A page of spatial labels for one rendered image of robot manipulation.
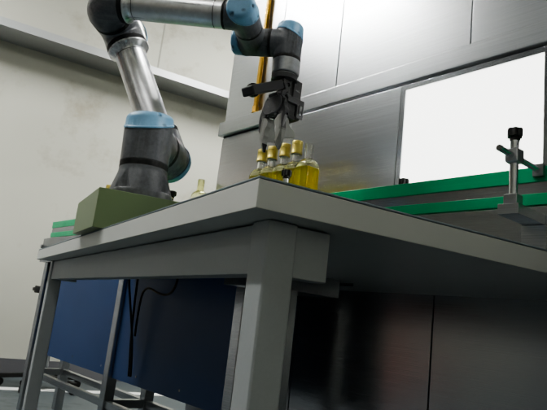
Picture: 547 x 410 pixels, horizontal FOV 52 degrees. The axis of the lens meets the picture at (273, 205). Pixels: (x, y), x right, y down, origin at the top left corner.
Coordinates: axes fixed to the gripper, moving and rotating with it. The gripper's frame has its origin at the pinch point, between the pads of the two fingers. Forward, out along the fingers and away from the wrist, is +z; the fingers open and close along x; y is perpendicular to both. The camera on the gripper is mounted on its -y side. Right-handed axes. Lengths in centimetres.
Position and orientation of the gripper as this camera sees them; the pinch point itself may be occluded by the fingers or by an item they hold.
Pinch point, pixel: (269, 145)
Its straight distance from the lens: 146.3
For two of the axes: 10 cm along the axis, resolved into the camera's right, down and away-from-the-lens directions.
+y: 7.5, 2.2, 6.2
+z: -1.2, 9.7, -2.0
